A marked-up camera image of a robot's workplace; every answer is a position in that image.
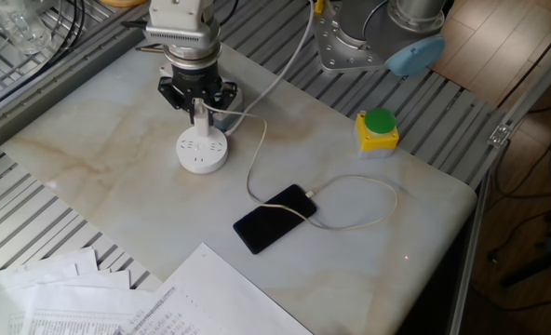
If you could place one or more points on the round white power socket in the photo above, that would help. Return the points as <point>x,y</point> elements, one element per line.
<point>201,151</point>

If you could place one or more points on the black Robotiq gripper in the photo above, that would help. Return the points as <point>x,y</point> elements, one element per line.
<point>196,81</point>

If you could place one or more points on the paper sheet with text list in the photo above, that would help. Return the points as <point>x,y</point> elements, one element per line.
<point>219,298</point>

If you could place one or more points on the white charger adapter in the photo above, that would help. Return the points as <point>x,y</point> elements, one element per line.
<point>202,123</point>

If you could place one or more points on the blank white paper sheet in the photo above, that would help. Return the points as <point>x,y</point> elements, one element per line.
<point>61,260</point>
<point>94,279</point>

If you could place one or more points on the white box green button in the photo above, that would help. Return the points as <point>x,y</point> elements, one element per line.
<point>224,123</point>

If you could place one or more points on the yellow box green mushroom button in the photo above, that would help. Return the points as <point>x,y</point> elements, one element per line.
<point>375,137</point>

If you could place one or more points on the black smartphone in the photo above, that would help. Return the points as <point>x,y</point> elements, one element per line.
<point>273,218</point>

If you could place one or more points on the white marble pattern board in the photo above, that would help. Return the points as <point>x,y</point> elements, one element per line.
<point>117,139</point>

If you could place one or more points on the aluminium table rail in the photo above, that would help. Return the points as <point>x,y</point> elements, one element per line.
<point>47,90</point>

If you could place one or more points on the black chair base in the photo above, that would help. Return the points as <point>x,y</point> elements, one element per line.
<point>541,263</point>

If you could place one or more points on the paper sheet with printed table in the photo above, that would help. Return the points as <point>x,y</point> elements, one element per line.
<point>71,316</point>

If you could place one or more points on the aluminium beam with corner bracket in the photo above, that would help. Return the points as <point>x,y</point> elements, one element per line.
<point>501,135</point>

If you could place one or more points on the clear glass pitcher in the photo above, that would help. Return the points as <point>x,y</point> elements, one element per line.
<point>19,28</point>

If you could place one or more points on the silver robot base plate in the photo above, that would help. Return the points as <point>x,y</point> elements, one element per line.
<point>331,51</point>

